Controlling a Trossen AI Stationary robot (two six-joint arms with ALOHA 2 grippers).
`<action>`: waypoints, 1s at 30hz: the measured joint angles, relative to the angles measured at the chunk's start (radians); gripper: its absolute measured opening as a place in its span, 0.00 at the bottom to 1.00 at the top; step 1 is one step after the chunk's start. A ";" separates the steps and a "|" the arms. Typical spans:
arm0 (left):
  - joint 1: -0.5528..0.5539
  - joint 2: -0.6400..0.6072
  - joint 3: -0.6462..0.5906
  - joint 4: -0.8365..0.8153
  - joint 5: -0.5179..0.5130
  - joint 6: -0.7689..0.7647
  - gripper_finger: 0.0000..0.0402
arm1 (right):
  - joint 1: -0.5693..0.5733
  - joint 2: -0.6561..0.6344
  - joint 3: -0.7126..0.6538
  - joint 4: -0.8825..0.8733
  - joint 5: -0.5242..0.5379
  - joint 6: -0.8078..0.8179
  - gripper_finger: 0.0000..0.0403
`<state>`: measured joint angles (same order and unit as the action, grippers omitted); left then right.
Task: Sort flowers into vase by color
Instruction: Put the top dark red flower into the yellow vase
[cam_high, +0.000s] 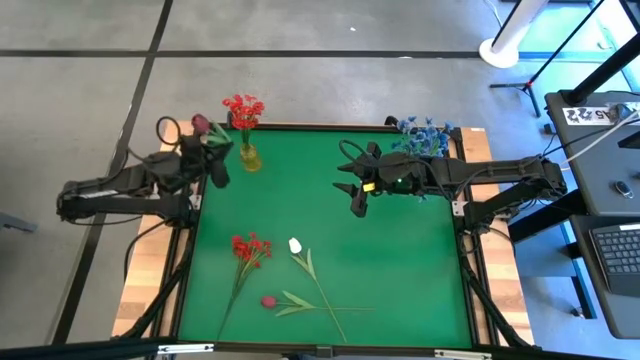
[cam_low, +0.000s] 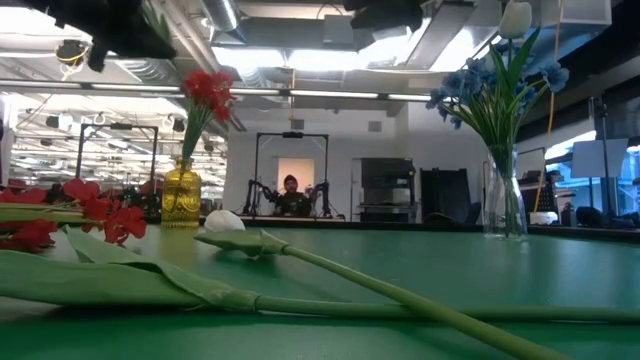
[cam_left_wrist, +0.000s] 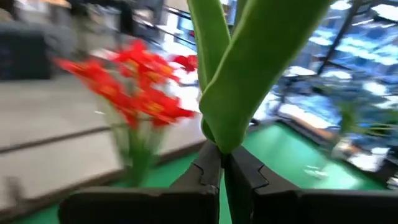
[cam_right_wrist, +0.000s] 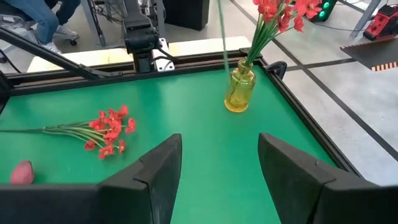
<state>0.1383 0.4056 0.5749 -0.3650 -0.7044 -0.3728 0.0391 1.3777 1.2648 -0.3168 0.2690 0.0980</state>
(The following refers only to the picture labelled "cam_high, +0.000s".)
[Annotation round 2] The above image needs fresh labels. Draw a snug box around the grey desk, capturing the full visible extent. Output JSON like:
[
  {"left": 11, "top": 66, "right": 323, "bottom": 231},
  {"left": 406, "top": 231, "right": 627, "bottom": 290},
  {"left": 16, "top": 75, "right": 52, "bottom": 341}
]
[{"left": 543, "top": 89, "right": 640, "bottom": 227}]

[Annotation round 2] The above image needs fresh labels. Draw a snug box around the yellow glass vase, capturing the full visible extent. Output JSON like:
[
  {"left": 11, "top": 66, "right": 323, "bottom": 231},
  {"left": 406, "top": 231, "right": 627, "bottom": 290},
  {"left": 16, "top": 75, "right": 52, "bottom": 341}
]
[{"left": 239, "top": 143, "right": 263, "bottom": 173}]

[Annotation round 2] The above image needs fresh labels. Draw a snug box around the white tulip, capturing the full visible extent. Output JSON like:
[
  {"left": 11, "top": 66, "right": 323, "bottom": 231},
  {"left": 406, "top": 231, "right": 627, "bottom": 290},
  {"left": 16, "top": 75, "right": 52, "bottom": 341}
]
[{"left": 287, "top": 237, "right": 348, "bottom": 345}]

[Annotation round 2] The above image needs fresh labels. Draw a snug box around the wooden table board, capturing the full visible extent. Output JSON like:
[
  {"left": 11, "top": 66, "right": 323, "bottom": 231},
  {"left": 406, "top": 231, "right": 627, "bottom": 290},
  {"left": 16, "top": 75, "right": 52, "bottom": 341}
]
[{"left": 112, "top": 119, "right": 535, "bottom": 347}]

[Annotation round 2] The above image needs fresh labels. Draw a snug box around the laptop keyboard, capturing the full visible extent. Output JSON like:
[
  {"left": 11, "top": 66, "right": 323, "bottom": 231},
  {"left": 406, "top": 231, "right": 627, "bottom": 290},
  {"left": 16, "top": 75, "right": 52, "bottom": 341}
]
[{"left": 588, "top": 223, "right": 640, "bottom": 297}]

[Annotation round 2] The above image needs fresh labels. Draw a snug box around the silver metal bracket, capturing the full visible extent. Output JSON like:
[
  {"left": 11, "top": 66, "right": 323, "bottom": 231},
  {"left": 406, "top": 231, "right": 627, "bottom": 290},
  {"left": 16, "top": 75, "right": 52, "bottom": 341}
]
[
  {"left": 433, "top": 349, "right": 494, "bottom": 360},
  {"left": 157, "top": 343, "right": 215, "bottom": 355}
]

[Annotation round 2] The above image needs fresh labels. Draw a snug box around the white stand base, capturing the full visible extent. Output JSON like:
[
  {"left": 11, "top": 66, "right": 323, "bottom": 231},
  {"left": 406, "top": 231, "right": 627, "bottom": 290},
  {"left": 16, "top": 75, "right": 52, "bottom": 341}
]
[{"left": 478, "top": 0, "right": 550, "bottom": 70}]

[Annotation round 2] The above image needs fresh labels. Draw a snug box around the white cable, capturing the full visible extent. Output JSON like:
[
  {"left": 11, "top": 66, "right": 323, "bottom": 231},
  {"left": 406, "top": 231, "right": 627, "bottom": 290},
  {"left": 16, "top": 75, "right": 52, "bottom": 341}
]
[{"left": 539, "top": 109, "right": 640, "bottom": 171}]

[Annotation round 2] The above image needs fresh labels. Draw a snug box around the black tripod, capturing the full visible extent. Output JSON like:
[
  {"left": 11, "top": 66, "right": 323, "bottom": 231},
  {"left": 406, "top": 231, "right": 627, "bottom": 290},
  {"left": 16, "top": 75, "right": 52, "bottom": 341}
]
[{"left": 488, "top": 0, "right": 609, "bottom": 119}]

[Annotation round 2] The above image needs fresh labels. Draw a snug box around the black pole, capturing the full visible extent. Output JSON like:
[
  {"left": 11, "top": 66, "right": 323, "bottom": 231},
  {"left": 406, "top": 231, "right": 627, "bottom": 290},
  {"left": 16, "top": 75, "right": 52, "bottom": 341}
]
[{"left": 563, "top": 43, "right": 640, "bottom": 107}]

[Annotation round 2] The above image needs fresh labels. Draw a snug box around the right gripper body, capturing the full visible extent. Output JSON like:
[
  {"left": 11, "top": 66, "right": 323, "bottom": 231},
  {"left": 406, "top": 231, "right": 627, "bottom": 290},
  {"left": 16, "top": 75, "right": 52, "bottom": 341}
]
[{"left": 352, "top": 141, "right": 436, "bottom": 199}]

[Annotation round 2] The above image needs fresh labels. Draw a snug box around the dark red tulip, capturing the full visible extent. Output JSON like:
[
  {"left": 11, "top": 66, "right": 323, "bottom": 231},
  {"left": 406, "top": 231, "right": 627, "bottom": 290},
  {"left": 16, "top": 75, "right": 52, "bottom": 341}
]
[
  {"left": 191, "top": 113, "right": 234, "bottom": 147},
  {"left": 259, "top": 290, "right": 376, "bottom": 319}
]

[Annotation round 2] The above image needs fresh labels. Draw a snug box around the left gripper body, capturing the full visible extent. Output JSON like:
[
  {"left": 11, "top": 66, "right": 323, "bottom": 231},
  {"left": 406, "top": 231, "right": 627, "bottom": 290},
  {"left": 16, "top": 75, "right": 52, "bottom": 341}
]
[{"left": 177, "top": 132, "right": 221, "bottom": 181}]

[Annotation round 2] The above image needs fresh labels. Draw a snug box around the white paper label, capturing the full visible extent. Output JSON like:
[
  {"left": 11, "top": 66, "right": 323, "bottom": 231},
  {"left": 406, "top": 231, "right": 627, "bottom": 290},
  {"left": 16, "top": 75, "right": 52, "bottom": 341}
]
[{"left": 561, "top": 105, "right": 615, "bottom": 126}]

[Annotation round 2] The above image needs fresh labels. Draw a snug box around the red flower bunch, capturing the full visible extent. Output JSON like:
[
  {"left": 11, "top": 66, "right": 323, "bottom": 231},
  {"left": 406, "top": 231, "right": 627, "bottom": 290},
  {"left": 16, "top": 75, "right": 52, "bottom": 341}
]
[
  {"left": 216, "top": 231, "right": 274, "bottom": 342},
  {"left": 221, "top": 93, "right": 266, "bottom": 151}
]

